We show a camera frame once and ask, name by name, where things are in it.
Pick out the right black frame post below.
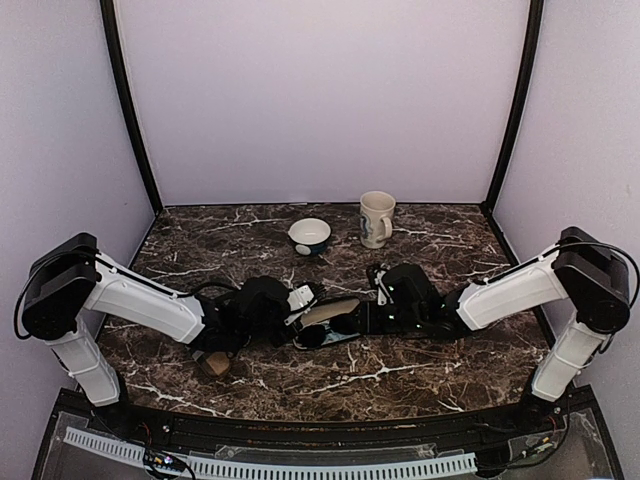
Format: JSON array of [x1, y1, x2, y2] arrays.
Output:
[[482, 0, 545, 215]]

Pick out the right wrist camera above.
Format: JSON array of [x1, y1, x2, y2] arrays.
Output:
[[366, 263, 394, 306]]

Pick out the black frame post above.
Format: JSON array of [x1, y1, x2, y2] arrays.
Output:
[[482, 0, 545, 215], [99, 0, 164, 216]]

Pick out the black aviator sunglasses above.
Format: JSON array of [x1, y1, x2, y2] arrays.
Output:
[[294, 322, 360, 350]]

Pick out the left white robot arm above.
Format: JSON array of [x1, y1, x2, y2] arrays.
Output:
[[13, 232, 314, 436]]

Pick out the white and navy bowl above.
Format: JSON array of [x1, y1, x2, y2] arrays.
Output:
[[288, 218, 332, 256]]

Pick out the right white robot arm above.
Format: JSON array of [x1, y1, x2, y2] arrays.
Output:
[[356, 227, 639, 434]]

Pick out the black checkered glasses case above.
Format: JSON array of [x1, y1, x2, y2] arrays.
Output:
[[299, 297, 362, 334]]

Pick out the left black frame post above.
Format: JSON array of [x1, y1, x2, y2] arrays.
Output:
[[99, 0, 164, 216]]

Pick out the black front rail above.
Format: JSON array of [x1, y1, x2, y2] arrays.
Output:
[[49, 389, 596, 454]]

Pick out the white slotted cable duct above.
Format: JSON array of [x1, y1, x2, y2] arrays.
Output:
[[63, 427, 477, 479]]

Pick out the white seahorse mug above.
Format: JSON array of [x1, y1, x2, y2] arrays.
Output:
[[360, 191, 396, 249]]

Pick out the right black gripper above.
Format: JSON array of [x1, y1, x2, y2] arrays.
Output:
[[346, 300, 424, 335]]

